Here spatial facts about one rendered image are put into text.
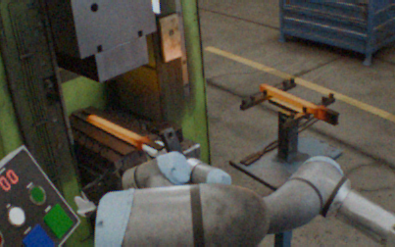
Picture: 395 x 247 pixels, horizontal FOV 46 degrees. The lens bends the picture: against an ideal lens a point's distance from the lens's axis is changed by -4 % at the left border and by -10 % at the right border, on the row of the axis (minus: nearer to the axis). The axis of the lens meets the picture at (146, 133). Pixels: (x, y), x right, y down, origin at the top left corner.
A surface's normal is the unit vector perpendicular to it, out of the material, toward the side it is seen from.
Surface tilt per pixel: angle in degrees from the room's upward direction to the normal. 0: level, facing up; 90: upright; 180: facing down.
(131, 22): 90
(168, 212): 28
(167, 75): 90
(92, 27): 90
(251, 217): 59
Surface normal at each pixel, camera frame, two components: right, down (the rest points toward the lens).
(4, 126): 0.65, 0.30
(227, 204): 0.29, -0.61
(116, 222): -0.15, -0.41
